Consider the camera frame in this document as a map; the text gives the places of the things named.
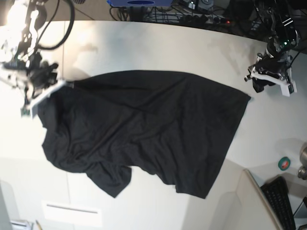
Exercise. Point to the blue box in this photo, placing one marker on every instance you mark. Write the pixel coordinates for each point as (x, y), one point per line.
(137, 3)

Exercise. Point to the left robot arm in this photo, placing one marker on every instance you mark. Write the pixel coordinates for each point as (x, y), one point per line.
(283, 35)

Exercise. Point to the black keyboard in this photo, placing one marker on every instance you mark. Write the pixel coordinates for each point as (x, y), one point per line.
(276, 193)

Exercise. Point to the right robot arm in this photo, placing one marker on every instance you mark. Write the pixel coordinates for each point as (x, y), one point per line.
(21, 63)

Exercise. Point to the black t-shirt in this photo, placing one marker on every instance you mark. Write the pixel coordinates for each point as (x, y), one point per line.
(176, 125)

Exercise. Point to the black power strip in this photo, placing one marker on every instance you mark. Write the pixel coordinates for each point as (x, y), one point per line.
(204, 19)

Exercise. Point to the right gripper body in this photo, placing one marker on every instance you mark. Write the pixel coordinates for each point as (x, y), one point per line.
(40, 76)

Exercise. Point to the metal cylinder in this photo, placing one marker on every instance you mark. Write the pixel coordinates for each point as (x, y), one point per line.
(302, 171)

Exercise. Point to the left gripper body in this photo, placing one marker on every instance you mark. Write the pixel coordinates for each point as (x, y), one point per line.
(275, 66)

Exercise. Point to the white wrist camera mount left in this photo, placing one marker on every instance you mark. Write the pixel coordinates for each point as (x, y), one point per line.
(287, 85)

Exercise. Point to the green tape roll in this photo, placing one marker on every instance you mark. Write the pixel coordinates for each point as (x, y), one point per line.
(284, 163)

